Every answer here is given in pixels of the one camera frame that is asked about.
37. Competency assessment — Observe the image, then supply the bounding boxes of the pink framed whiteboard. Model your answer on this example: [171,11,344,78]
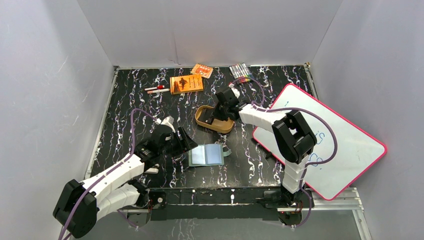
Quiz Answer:
[253,84,387,201]

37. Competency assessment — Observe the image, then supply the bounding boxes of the white marker pen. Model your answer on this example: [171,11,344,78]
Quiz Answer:
[147,88,170,94]

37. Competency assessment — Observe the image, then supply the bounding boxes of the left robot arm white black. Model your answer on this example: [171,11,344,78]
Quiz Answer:
[52,116,198,239]

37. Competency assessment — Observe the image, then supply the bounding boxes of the black whiteboard clip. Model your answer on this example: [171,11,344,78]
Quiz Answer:
[265,151,275,160]

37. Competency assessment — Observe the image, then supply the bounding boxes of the tan oval tray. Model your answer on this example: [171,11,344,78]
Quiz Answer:
[194,105,234,134]

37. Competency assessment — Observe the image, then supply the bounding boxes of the orange book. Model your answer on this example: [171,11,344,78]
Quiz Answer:
[170,74,204,95]

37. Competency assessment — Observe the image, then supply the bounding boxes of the aluminium frame rail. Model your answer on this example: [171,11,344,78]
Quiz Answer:
[98,188,363,228]

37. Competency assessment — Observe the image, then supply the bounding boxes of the small orange card pack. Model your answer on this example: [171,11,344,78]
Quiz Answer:
[190,63,214,79]

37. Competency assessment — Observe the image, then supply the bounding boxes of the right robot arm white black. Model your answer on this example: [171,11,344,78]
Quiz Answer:
[212,87,317,208]

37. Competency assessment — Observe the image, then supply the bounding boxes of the white whiteboard eraser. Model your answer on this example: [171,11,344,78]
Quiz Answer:
[143,165,159,174]

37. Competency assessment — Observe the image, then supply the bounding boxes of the black cards in tray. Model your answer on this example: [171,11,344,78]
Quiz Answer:
[198,108,215,124]

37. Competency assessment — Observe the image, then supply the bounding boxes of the coloured marker set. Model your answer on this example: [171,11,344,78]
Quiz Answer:
[229,62,254,83]

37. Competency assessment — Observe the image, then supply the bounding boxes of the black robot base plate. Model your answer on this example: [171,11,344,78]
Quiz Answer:
[116,187,315,229]

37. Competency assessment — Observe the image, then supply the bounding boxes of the red capped marker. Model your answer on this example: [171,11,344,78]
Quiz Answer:
[144,85,165,91]

